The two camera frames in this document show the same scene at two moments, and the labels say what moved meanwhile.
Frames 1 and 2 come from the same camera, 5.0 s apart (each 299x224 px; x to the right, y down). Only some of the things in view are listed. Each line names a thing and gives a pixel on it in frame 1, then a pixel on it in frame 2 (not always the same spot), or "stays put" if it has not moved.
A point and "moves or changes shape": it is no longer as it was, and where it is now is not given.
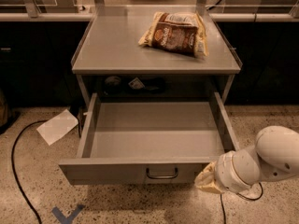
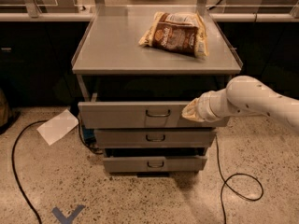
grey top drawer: x=149 y=141 moves or changes shape
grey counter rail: x=88 y=16 stays put
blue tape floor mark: x=62 y=218 stays put
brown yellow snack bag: x=178 y=30 stays put
